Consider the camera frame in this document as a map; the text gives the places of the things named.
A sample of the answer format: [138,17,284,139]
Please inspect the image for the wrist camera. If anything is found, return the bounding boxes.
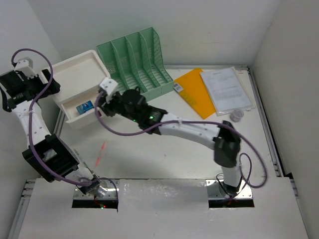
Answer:
[14,57,37,78]
[98,77,118,103]

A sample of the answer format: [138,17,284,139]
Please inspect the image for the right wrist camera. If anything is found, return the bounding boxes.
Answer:
[98,77,118,103]

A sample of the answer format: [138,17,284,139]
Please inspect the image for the white drawer cabinet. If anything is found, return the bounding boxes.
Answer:
[52,50,111,130]

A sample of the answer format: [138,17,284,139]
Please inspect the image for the orange plastic folder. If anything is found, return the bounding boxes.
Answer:
[173,68,216,120]

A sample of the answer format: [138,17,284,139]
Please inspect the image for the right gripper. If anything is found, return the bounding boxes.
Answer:
[96,90,140,122]

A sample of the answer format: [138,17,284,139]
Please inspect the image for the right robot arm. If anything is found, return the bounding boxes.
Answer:
[95,88,242,197]

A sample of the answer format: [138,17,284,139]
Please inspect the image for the green file organizer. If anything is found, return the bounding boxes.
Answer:
[96,27,173,101]

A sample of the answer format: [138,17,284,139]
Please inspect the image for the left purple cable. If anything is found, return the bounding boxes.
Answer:
[11,48,119,200]

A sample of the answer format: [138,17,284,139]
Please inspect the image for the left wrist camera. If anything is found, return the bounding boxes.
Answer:
[14,57,37,78]

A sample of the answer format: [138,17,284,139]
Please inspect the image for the blue tape roll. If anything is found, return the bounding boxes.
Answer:
[76,101,94,115]

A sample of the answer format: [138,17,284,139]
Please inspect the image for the clear document sleeve with paper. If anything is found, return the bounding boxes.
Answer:
[200,67,255,116]

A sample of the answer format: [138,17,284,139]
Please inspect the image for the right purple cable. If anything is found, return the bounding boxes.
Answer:
[94,91,268,189]

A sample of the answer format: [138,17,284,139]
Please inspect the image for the orange pen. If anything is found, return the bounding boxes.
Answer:
[95,141,106,168]

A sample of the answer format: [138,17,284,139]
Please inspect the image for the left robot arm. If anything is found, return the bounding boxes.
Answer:
[0,70,107,199]

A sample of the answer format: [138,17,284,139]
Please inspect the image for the purple cable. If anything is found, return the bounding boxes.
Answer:
[94,91,268,189]
[11,48,119,200]

